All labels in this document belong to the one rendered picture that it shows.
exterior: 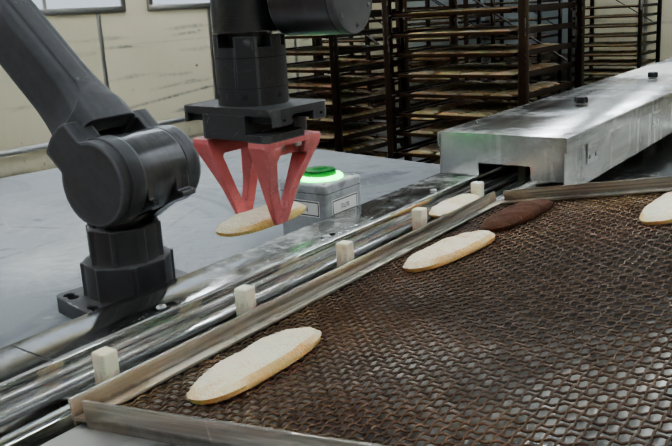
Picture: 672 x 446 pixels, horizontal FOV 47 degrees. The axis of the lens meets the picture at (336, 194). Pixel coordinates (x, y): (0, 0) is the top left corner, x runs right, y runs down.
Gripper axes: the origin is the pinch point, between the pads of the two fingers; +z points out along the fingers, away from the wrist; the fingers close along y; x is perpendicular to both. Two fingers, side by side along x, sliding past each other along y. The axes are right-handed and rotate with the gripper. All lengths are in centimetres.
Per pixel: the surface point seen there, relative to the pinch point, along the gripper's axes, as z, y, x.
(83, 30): -6, -440, 301
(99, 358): 5.9, 0.6, -17.7
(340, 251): 6.5, 0.2, 10.3
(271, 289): 7.7, -1.1, 1.6
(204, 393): 2.0, 16.1, -22.4
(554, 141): 1.3, 7.5, 45.3
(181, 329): 7.7, -1.4, -8.7
